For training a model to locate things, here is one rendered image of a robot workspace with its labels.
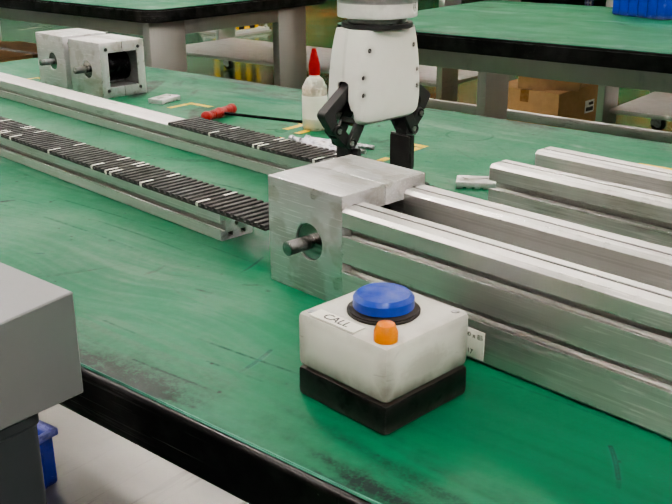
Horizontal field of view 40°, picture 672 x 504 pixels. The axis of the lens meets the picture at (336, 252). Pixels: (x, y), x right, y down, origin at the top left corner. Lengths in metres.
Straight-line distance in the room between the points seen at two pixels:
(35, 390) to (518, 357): 0.32
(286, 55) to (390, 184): 3.04
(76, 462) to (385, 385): 1.13
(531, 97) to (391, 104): 3.78
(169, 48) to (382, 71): 2.42
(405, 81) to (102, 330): 0.45
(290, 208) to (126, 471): 0.91
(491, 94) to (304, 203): 2.57
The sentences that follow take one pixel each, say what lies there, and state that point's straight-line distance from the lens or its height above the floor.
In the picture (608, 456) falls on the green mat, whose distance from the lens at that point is 0.59.
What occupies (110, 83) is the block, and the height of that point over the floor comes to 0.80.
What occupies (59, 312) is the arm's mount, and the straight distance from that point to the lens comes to 0.62.
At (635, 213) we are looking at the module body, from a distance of 0.80.
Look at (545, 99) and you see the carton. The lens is 4.73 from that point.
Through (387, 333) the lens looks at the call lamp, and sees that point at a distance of 0.56.
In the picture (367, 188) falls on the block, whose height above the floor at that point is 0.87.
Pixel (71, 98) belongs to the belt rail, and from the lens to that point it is 1.53.
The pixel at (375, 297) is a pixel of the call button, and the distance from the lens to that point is 0.59.
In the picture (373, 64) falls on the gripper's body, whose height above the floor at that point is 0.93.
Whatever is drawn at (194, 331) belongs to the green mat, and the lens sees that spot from 0.73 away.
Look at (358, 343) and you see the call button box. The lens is 0.57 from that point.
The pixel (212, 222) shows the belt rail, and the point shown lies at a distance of 0.93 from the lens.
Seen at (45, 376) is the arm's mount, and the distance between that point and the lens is 0.63.
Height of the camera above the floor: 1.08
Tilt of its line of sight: 20 degrees down
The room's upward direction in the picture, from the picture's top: straight up
